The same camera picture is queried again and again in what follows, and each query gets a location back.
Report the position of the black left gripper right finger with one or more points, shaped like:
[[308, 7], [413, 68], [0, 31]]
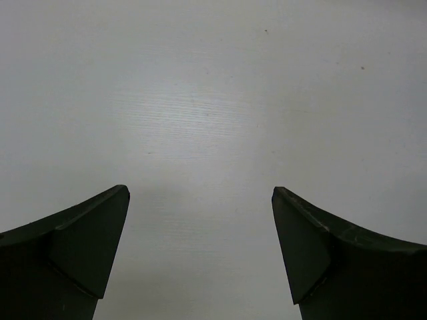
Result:
[[339, 270]]

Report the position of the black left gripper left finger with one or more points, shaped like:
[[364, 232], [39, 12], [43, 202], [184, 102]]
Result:
[[58, 267]]

